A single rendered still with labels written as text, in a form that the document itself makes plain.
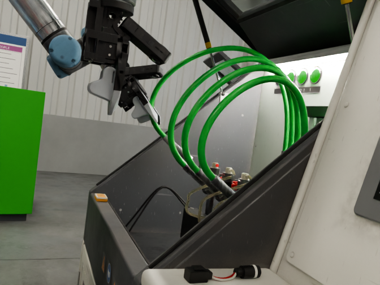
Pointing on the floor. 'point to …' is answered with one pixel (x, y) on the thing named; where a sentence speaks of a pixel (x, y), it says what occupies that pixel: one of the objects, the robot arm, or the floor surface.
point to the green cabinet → (19, 150)
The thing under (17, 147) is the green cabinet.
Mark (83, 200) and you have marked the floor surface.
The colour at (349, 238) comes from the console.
